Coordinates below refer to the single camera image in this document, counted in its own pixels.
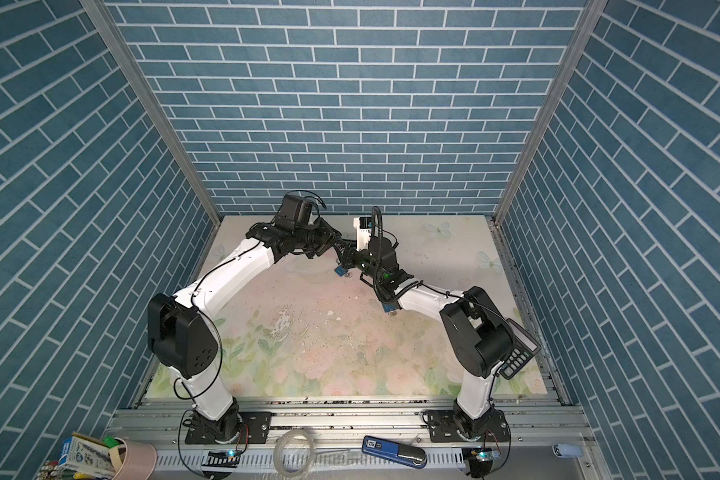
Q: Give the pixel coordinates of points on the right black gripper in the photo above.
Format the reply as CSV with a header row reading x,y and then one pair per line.
x,y
357,257

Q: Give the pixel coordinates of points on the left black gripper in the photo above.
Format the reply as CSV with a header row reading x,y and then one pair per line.
x,y
323,236

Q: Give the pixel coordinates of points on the blue padlock with key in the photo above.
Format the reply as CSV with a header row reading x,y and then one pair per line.
x,y
343,271

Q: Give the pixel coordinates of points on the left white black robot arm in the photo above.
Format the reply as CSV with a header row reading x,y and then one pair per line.
x,y
182,333

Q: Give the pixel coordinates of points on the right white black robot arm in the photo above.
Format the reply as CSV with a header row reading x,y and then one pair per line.
x,y
486,344

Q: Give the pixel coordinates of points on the right blue padlock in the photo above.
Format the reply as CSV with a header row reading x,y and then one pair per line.
x,y
390,309

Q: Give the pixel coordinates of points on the floral table mat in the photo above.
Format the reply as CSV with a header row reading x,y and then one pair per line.
x,y
299,330

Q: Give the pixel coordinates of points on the black calculator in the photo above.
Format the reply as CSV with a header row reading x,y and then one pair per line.
x,y
524,348

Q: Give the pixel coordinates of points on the blue black handheld device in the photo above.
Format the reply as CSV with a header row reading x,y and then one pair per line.
x,y
395,452

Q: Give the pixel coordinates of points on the small light blue object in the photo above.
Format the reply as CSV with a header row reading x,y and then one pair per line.
x,y
567,451

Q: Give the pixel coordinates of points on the pink cup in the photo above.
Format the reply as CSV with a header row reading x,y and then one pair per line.
x,y
138,462

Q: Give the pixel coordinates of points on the white blue cardboard box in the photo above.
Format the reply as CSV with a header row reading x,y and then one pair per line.
x,y
88,456

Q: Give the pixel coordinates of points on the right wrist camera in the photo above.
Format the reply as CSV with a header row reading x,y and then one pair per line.
x,y
365,231

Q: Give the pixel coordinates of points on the aluminium rail frame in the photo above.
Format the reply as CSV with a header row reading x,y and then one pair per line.
x,y
340,424

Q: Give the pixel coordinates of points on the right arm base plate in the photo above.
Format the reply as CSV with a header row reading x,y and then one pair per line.
x,y
445,426

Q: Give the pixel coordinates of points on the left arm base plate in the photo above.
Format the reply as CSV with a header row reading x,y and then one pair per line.
x,y
237,428

